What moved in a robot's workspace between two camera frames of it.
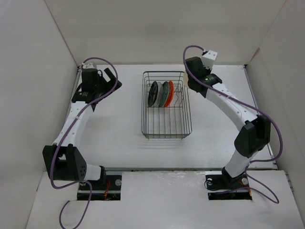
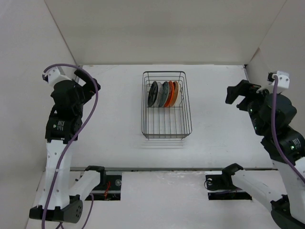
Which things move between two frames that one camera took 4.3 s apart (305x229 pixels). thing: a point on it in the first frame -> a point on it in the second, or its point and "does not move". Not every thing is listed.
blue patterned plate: (164, 94) does not move
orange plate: (171, 93) does not move
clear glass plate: (159, 89) does not move
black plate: (153, 93) does not move
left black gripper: (109, 85) -> (90, 82)
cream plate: (185, 80) -> (176, 94)
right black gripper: (208, 71) -> (243, 88)
